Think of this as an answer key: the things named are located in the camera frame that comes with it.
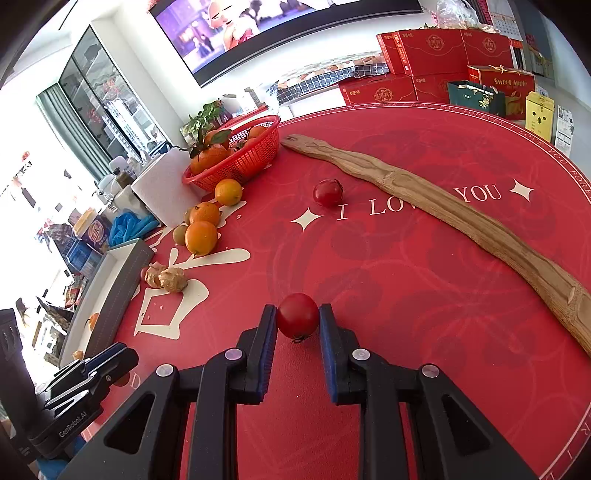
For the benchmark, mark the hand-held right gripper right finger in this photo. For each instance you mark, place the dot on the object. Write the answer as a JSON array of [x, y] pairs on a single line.
[[328, 357]]

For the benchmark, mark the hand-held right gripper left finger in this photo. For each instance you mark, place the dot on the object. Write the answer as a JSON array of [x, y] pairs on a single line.
[[268, 355]]

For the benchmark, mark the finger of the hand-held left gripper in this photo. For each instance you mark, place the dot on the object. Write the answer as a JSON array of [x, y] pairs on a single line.
[[122, 364], [104, 355]]

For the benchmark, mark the large red tomato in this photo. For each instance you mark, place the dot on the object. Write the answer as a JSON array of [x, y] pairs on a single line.
[[298, 316]]

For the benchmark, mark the green round fruit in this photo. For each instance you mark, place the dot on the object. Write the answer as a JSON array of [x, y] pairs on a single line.
[[188, 215], [179, 233]]

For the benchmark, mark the red plastic mesh basket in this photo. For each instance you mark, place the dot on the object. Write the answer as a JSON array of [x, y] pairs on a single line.
[[249, 161]]

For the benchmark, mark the white rectangular tray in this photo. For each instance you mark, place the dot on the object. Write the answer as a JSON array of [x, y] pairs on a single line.
[[108, 286]]

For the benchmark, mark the black glossy object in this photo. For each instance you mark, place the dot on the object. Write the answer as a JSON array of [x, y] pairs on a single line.
[[14, 369]]

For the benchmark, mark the blue printed snack box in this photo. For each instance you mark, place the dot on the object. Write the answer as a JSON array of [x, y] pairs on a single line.
[[94, 235]]

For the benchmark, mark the blue rubber gloves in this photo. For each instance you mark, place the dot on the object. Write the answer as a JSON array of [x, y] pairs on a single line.
[[131, 226]]

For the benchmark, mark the round orange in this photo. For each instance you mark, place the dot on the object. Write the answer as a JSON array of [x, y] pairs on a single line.
[[201, 237], [228, 191], [204, 213]]

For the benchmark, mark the small red tomato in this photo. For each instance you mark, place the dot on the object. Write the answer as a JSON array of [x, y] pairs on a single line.
[[328, 192]]

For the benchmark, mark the white jar with metal tap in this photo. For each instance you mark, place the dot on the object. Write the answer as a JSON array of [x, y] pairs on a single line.
[[104, 187]]

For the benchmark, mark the white paper towel roll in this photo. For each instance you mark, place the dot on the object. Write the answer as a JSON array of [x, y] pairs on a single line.
[[161, 189]]

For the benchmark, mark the bottle with green contents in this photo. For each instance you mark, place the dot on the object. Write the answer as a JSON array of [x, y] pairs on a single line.
[[123, 177]]

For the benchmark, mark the white plastic bottle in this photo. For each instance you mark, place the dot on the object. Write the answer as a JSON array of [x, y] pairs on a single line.
[[119, 166]]

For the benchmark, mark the long curved wooden stick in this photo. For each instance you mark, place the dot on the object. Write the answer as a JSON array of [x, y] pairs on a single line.
[[369, 164]]

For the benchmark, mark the pile of leafy mandarins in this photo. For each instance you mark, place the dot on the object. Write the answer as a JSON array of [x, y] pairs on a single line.
[[210, 159]]

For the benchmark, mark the grey-green curtain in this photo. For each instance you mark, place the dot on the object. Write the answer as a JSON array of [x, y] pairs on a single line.
[[64, 124]]

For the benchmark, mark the green potted plant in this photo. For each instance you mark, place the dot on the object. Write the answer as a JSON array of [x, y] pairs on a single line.
[[205, 115]]

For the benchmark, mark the glass door cabinet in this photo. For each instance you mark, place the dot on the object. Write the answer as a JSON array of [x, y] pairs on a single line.
[[101, 101]]

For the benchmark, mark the small white carton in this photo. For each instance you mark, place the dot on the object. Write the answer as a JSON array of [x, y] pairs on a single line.
[[255, 99]]

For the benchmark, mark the red gift box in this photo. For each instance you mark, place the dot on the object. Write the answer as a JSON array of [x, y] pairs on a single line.
[[378, 92], [390, 53], [434, 87], [434, 50], [489, 48]]

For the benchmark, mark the checked cloth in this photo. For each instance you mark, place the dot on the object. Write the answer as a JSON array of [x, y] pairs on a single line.
[[323, 76]]

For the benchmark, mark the green gift bag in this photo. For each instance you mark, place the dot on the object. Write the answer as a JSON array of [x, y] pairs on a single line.
[[475, 99]]

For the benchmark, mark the yellow carton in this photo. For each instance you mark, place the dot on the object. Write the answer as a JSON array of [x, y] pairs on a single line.
[[539, 117]]

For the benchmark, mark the white printed carton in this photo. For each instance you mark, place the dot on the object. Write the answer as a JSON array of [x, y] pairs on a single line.
[[564, 129]]

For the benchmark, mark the clear plastic bag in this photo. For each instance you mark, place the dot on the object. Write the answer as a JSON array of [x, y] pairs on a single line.
[[452, 16]]

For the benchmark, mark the wall television screen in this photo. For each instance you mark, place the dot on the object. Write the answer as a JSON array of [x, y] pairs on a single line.
[[277, 27]]

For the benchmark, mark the wall calendar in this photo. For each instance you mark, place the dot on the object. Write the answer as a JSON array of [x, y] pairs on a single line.
[[505, 25]]

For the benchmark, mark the red wall hanging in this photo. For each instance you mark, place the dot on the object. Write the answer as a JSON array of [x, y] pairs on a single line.
[[484, 9]]

